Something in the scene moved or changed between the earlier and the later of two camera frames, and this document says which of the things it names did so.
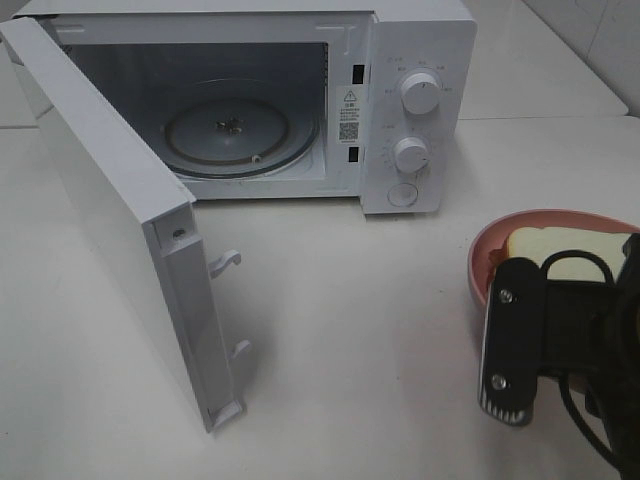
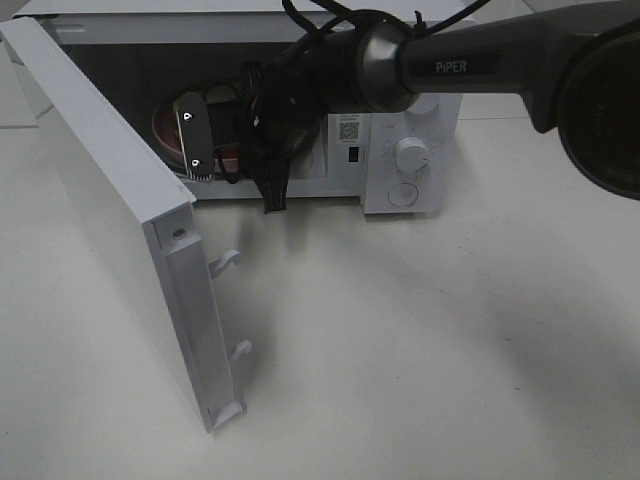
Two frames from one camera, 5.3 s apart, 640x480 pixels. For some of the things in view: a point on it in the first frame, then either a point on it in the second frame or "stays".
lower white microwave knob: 411,155 stays
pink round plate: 494,236 -> 166,133
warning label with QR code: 348,115 stays
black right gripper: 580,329 -> 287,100
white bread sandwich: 538,243 -> 220,94
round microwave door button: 402,194 stays
